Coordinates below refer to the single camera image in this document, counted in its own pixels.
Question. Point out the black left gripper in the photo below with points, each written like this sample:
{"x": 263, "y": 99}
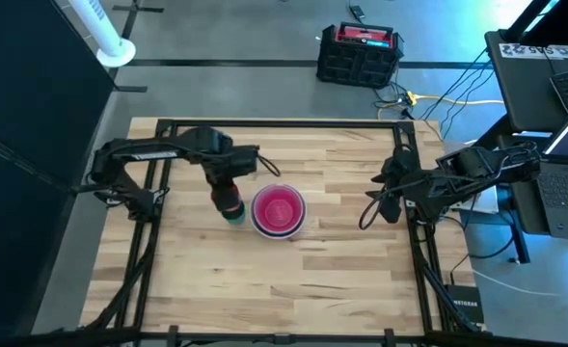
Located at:
{"x": 224, "y": 195}

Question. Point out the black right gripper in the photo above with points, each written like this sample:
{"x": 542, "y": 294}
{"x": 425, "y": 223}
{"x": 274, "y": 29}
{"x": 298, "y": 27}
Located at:
{"x": 392, "y": 185}

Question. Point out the small teal bowl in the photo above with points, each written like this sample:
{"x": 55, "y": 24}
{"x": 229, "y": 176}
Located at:
{"x": 237, "y": 220}

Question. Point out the pink plastic bowl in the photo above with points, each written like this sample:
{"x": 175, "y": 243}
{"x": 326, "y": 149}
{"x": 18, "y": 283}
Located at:
{"x": 278, "y": 209}

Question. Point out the blue plastic bowl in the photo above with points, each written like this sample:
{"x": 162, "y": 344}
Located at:
{"x": 278, "y": 236}

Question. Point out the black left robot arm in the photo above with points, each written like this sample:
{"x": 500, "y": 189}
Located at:
{"x": 143, "y": 150}

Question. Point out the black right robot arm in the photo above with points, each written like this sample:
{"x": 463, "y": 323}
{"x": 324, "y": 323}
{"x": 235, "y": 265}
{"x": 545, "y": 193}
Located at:
{"x": 476, "y": 166}

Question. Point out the black and red toolbox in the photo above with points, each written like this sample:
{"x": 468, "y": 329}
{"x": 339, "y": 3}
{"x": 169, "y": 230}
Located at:
{"x": 358, "y": 58}

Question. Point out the black electronics box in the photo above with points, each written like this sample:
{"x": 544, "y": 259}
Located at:
{"x": 466, "y": 303}

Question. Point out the black desk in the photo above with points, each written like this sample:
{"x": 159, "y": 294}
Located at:
{"x": 520, "y": 89}

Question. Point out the small black adapter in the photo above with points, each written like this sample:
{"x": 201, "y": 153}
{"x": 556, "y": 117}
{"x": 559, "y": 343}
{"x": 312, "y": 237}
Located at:
{"x": 357, "y": 11}

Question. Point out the white tower fan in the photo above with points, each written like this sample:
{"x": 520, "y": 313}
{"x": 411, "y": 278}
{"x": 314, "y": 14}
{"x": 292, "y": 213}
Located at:
{"x": 115, "y": 52}

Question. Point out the black laptop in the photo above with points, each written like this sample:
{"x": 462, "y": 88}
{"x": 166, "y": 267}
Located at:
{"x": 563, "y": 193}

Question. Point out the white paper label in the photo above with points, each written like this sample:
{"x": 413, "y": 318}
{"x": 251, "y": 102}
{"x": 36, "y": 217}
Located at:
{"x": 536, "y": 51}

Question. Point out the black partition panel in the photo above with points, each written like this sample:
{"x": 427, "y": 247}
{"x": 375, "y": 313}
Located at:
{"x": 23, "y": 120}

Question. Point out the black metal table frame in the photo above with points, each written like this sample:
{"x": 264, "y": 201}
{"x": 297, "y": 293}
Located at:
{"x": 283, "y": 124}

